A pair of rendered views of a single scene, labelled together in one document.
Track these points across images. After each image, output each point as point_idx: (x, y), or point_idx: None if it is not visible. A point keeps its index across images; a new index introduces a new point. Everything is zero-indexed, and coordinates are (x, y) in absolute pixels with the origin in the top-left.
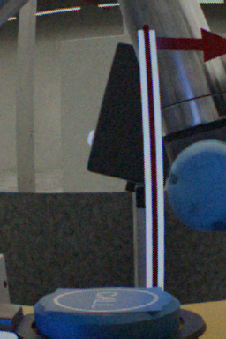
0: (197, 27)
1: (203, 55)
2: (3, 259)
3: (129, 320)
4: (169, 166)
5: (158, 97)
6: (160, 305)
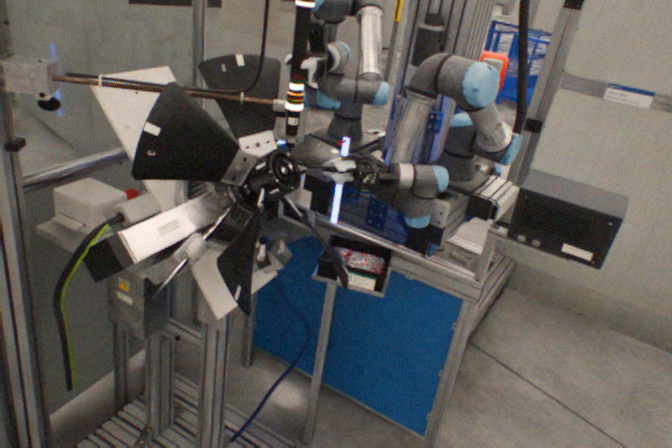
0: (390, 147)
1: (387, 155)
2: (445, 207)
3: (278, 144)
4: (511, 230)
5: (342, 149)
6: (279, 145)
